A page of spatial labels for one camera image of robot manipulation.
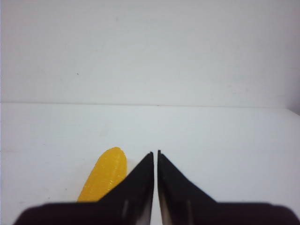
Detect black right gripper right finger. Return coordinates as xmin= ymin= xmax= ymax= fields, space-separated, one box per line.
xmin=157 ymin=151 xmax=297 ymax=225

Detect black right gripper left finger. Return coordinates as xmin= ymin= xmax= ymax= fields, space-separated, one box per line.
xmin=15 ymin=152 xmax=154 ymax=225

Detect yellow toy corn cob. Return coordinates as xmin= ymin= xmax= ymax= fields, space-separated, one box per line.
xmin=77 ymin=147 xmax=128 ymax=202

